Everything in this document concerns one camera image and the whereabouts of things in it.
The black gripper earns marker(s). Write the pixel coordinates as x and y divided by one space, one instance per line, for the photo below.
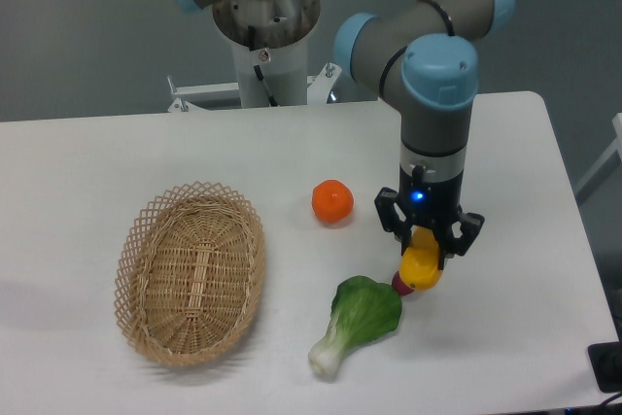
434 206

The yellow mango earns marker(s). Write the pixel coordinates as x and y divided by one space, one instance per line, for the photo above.
418 268

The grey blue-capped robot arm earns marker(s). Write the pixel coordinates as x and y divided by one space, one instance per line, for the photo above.
422 63

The purple sweet potato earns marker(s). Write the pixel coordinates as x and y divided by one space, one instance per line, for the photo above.
400 287

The orange tangerine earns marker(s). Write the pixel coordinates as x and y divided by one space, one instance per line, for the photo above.
332 203

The green bok choy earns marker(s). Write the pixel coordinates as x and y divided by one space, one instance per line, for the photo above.
362 311

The black device at edge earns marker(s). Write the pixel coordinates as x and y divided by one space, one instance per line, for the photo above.
605 359

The woven wicker basket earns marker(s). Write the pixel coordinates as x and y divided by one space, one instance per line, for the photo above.
190 274

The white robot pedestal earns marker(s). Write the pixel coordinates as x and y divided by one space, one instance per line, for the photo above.
266 77

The white frame at right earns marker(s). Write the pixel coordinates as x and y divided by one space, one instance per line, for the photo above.
603 167

